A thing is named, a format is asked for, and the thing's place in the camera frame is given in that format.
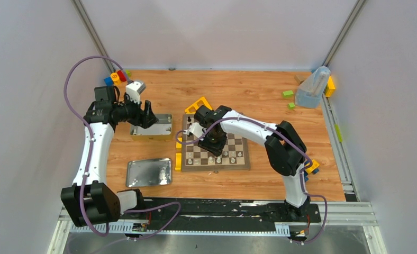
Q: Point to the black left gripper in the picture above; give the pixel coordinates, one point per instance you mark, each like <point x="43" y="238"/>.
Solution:
<point x="144" y="116"/>

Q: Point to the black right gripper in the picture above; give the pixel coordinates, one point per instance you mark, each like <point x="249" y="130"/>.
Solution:
<point x="217" y="149"/>

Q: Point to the gold tin with white pieces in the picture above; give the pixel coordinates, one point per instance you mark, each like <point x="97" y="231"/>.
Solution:
<point x="161" y="130"/>

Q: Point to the wooden chess board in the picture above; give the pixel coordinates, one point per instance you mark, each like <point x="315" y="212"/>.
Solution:
<point x="234" y="143"/>

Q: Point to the small yellow rectangular block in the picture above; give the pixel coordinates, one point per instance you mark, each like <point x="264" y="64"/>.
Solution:
<point x="179" y="144"/>

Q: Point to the yellow arch block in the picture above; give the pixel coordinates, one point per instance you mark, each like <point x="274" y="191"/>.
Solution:
<point x="178" y="162"/>

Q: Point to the yellow triangle frame block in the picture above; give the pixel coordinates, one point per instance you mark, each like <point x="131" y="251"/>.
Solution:
<point x="202" y="101"/>

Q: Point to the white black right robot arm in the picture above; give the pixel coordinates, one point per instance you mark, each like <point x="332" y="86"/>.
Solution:
<point x="284" y="147"/>

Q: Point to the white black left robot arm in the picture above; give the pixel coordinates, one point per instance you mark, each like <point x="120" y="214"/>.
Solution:
<point x="89" y="200"/>

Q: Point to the black chess pieces row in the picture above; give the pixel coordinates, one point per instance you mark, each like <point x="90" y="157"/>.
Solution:
<point x="189" y="121"/>

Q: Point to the red cylinder block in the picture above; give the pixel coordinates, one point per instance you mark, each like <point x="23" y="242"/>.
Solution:
<point x="121" y="75"/>

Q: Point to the silver tin lid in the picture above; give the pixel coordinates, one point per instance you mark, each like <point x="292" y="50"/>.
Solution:
<point x="148" y="173"/>

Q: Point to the yellow cylinder block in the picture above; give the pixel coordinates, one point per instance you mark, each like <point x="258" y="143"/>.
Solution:
<point x="115" y="78"/>

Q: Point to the blue cube block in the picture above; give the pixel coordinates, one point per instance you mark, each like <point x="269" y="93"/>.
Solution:
<point x="108" y="81"/>

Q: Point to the green rectangular block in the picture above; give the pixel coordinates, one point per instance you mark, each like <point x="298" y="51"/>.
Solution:
<point x="288" y="94"/>

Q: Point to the yellow blue toy car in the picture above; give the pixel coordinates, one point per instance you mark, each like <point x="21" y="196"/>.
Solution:
<point x="314" y="169"/>

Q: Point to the clear blue plastic container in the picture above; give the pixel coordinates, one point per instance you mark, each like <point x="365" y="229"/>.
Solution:
<point x="309" y="92"/>

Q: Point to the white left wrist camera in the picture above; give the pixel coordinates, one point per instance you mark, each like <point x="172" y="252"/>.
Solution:
<point x="134" y="90"/>

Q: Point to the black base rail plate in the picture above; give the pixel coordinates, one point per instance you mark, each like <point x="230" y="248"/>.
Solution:
<point x="218" y="215"/>

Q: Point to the yellow block at right wall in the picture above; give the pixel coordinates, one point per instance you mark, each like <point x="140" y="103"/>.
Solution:
<point x="330" y="88"/>

